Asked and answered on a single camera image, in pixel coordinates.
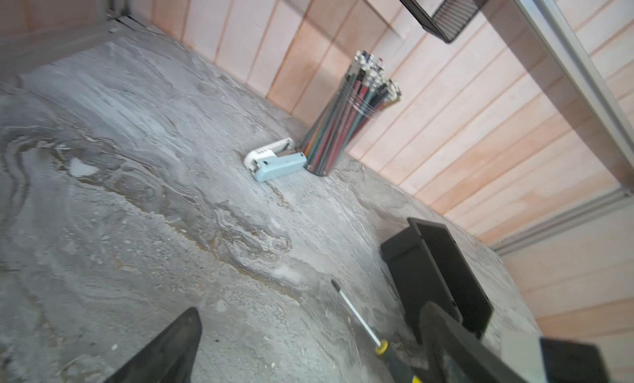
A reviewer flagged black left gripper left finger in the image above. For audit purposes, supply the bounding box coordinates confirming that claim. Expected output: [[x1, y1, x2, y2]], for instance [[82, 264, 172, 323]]
[[105, 307, 202, 382]]

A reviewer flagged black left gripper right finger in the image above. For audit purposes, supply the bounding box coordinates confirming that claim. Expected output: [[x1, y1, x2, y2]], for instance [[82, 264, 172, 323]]
[[419, 302, 524, 382]]

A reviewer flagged yellow black screwdriver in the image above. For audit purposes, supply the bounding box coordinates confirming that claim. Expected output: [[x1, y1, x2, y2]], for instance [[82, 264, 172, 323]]
[[330, 279, 422, 383]]

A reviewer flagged black plastic bin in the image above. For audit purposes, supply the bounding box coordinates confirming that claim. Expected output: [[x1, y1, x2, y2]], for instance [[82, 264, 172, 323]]
[[380, 218, 494, 343]]

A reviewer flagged light blue stapler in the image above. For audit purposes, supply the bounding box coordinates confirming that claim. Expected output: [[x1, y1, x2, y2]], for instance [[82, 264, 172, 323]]
[[243, 138, 307, 182]]

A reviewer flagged clear cup of pencils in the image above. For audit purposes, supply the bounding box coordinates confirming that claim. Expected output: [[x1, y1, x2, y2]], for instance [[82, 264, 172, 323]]
[[300, 51, 402, 176]]

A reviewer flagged aluminium frame rail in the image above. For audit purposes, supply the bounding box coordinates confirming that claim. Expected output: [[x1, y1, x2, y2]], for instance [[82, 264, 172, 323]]
[[493, 0, 633, 255]]

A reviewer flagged black wire mesh basket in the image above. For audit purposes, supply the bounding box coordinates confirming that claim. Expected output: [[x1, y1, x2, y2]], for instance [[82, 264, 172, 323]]
[[398, 0, 489, 44]]

